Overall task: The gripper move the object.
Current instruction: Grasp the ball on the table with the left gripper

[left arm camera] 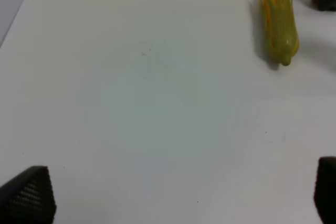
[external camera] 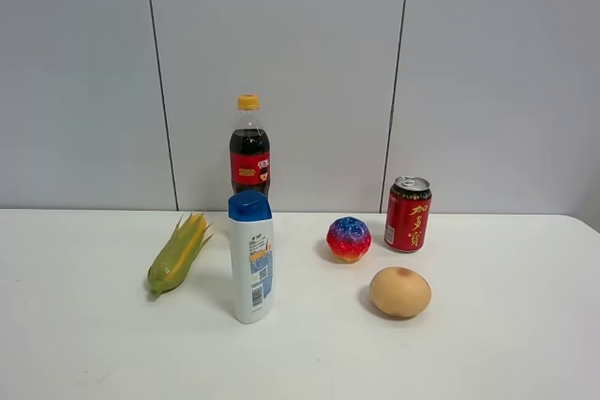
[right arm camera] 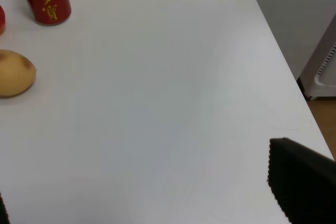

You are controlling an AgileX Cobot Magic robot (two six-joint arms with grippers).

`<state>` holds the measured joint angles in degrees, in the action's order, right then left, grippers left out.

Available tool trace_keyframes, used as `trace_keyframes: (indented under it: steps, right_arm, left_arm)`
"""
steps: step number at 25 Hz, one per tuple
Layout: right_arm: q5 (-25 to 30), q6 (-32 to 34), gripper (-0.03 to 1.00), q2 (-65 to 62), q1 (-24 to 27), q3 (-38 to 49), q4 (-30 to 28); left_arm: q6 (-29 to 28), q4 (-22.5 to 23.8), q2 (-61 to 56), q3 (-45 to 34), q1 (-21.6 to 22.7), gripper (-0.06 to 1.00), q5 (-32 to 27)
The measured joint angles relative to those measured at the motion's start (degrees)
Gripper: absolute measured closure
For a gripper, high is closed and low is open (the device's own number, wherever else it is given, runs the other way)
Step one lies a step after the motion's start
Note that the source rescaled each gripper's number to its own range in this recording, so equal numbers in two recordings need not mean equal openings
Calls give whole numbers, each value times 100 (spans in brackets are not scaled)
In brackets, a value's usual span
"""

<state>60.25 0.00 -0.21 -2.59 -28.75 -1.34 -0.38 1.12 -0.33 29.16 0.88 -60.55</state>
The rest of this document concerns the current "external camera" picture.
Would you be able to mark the blue red dimpled ball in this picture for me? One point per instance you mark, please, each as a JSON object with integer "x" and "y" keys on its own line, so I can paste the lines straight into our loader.
{"x": 348, "y": 238}

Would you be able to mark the cola bottle yellow cap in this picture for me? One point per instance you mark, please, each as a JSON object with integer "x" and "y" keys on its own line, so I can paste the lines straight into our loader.
{"x": 249, "y": 149}

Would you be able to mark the white shampoo bottle blue cap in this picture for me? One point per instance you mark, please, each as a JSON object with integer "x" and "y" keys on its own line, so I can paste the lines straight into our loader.
{"x": 251, "y": 237}

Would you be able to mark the red herbal tea can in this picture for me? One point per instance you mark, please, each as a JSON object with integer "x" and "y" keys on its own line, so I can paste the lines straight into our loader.
{"x": 407, "y": 214}

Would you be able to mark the tan round bun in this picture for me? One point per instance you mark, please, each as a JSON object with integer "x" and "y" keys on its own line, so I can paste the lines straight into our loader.
{"x": 399, "y": 292}

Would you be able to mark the green yellow corn cob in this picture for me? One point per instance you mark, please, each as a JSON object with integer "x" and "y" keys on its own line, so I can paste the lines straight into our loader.
{"x": 173, "y": 262}

